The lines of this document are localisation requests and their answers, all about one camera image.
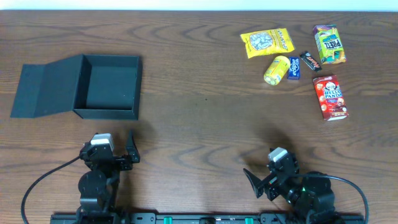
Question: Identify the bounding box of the black gift box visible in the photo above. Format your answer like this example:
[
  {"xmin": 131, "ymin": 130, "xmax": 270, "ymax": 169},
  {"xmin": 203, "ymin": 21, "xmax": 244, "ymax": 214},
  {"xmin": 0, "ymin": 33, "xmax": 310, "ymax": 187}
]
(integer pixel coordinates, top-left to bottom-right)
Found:
[{"xmin": 11, "ymin": 54, "xmax": 142, "ymax": 120}]

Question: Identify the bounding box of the red Hello Panda box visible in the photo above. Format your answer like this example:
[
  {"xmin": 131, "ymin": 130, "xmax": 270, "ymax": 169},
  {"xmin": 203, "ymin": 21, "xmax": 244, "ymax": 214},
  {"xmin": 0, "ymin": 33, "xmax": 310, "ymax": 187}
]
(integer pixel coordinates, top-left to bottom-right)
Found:
[{"xmin": 313, "ymin": 75, "xmax": 349, "ymax": 121}]

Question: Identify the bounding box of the yellow candy canister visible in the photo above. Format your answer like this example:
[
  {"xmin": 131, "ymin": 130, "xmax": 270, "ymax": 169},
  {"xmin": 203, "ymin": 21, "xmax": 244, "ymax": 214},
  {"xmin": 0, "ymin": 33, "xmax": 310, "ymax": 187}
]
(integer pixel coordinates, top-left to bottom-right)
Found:
[{"xmin": 264, "ymin": 55, "xmax": 290, "ymax": 85}]

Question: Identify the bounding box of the yellow snack pouch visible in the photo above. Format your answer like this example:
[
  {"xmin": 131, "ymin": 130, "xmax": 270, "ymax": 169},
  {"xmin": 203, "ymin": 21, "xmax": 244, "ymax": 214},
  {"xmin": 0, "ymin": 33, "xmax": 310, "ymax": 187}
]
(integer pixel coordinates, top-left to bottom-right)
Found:
[{"xmin": 240, "ymin": 28, "xmax": 295, "ymax": 58}]

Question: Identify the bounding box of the green Pretz box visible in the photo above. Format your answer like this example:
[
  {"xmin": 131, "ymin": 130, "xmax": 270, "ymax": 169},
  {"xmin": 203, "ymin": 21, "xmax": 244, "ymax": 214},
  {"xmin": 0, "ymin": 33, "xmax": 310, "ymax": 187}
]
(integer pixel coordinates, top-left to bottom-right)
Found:
[{"xmin": 313, "ymin": 24, "xmax": 346, "ymax": 65}]

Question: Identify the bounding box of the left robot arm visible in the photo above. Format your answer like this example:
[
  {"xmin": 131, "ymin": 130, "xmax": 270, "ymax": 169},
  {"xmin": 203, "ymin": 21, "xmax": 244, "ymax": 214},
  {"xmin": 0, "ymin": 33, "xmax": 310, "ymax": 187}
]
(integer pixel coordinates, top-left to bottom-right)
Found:
[{"xmin": 76, "ymin": 131, "xmax": 141, "ymax": 224}]

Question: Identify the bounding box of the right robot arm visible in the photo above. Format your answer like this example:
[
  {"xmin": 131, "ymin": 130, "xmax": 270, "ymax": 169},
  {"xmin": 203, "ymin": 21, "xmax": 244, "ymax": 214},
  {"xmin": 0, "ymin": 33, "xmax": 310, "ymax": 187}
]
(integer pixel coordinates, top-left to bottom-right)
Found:
[{"xmin": 243, "ymin": 147, "xmax": 341, "ymax": 223}]

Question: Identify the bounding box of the blue Eclipse mint tin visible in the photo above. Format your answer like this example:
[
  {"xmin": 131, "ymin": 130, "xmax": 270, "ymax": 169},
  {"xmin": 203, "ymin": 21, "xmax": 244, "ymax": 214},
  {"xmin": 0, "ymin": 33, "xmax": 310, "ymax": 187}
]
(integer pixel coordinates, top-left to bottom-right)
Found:
[{"xmin": 287, "ymin": 57, "xmax": 300, "ymax": 80}]

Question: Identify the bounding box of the black Mars candy bar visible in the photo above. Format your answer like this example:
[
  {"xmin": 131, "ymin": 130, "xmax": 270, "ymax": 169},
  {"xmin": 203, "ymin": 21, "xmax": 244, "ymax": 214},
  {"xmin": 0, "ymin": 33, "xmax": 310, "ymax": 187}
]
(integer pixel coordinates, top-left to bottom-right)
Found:
[{"xmin": 300, "ymin": 51, "xmax": 322, "ymax": 72}]

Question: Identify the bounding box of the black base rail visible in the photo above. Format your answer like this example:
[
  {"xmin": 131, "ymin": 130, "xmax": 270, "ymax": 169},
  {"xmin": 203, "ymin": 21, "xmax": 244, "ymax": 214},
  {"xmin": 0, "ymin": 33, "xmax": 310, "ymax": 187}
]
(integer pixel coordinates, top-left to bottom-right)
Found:
[{"xmin": 49, "ymin": 212, "xmax": 365, "ymax": 224}]

